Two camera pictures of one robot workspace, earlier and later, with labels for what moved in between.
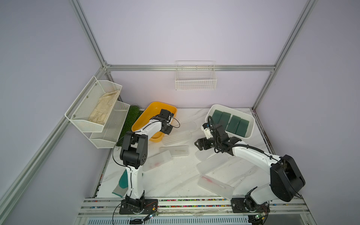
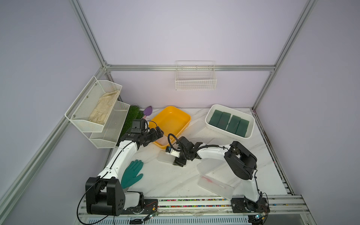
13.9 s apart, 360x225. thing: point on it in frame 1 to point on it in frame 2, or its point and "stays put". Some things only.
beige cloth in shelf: [100, 112] stays put
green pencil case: [216, 116] stays put
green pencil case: [224, 119] stays put
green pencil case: [233, 123] stays put
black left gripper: [169, 130] to [154, 136]
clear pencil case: [157, 160] to [163, 141]
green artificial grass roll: [134, 112] stays put
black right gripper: [200, 141] to [180, 161]
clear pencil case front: [216, 186] stays put
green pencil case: [242, 127] stays put
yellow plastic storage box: [152, 109] to [172, 120]
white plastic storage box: [233, 121] stays put
